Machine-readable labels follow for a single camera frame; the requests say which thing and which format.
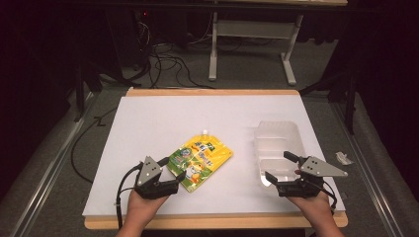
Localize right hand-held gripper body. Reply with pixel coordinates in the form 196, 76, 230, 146
275, 155, 349, 198

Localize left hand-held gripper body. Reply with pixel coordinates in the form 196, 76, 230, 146
133, 155, 181, 200

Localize black metal stand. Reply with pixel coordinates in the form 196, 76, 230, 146
298, 70, 360, 136
72, 61, 104, 123

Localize white table mat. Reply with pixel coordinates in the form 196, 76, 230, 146
81, 95, 347, 218

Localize clear plastic container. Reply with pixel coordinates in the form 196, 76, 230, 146
253, 119, 307, 189

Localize crumpled white paper scrap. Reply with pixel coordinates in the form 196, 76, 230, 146
335, 151, 355, 166

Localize person's left hand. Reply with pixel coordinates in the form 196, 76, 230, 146
126, 190, 169, 229

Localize yellow spouted drink pouch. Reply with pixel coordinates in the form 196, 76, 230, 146
166, 128, 235, 194

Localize person's right hand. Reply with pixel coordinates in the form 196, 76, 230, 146
288, 192, 334, 229

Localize metal floor rail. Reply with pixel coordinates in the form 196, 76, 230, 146
9, 92, 97, 237
330, 102, 410, 237

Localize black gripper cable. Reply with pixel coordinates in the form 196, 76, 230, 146
323, 180, 339, 212
114, 163, 143, 230

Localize white metal desk frame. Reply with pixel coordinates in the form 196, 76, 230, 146
208, 11, 304, 87

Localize long black floor cable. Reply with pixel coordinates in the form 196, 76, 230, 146
70, 106, 119, 184

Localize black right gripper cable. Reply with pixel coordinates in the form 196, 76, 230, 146
323, 180, 339, 212

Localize black floor cable bundle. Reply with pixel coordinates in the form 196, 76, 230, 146
135, 41, 215, 90

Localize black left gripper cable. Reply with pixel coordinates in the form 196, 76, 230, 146
114, 163, 143, 230

